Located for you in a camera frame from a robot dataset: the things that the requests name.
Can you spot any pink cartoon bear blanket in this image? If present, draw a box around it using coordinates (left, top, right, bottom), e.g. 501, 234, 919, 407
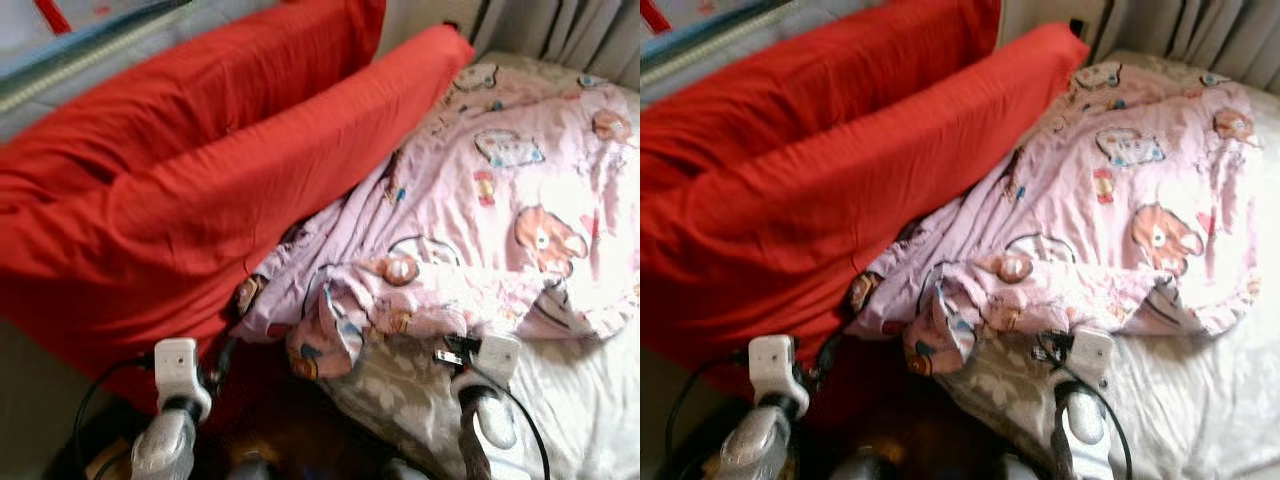
850, 60, 1263, 376
232, 62, 641, 381

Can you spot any grey curtain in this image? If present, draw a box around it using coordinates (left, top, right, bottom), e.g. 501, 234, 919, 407
380, 0, 641, 91
1000, 0, 1280, 91

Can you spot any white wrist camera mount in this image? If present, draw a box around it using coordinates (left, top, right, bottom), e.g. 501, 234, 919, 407
153, 338, 213, 423
450, 335, 523, 396
748, 335, 809, 419
1048, 328, 1116, 393

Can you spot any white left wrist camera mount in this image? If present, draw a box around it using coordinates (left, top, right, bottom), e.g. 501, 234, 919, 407
153, 338, 213, 423
748, 335, 809, 419

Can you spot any bed with beige floral sheet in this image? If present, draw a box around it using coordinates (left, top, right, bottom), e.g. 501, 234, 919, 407
320, 50, 641, 480
940, 48, 1280, 480

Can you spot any silver left robot leg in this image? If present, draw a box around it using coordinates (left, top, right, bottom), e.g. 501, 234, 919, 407
830, 450, 901, 480
225, 452, 281, 480

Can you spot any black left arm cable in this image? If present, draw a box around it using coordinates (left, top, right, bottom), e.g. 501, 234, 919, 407
665, 350, 753, 480
75, 355, 161, 480

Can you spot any crumpled paper rubbish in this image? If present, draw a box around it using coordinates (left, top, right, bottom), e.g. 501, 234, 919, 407
85, 440, 131, 480

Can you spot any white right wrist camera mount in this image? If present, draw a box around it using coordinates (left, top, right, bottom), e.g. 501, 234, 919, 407
1048, 328, 1116, 393
450, 335, 523, 396

